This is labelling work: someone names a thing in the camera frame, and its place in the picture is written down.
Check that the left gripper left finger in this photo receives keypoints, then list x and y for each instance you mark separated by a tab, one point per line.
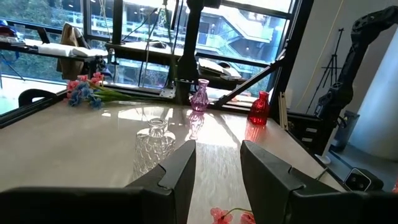
177	180

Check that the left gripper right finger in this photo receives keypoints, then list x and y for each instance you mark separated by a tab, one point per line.
264	186

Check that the clear glass vase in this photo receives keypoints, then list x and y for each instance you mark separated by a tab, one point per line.
152	143

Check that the pink artificial flower bunch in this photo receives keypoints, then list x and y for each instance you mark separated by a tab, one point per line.
72	84
219	216

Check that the red glass vase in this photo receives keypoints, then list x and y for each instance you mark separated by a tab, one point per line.
258	112

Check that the large blue flower bunch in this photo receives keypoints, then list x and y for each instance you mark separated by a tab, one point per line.
79	90

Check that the purple glass vase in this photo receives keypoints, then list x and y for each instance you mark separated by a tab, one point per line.
199	99

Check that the black drawer cabinet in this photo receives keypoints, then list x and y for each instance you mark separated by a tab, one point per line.
303	137

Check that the white computer monitor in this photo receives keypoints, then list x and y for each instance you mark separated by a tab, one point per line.
323	159

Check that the pale wooden sticks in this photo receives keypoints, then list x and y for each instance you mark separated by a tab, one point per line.
282	109

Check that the grey trash can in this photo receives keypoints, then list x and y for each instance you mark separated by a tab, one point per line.
346	133

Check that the white keyboard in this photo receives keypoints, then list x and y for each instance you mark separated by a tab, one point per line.
214	67

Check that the dark computer mouse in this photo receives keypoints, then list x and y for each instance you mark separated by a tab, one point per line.
224	64

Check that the black office desk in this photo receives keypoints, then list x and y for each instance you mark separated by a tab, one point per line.
18	48
140	53

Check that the black tripod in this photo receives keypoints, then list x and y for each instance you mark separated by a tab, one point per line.
334	59

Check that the brown jacket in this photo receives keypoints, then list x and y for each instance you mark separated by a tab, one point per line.
70	67

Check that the black office chair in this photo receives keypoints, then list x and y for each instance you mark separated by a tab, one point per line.
31	92

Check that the white folded cloth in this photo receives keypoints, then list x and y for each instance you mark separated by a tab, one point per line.
62	49

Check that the small black camera box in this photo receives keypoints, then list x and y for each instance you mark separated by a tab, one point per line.
357	181

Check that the black aluminium frame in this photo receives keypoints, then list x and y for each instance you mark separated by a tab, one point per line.
293	46

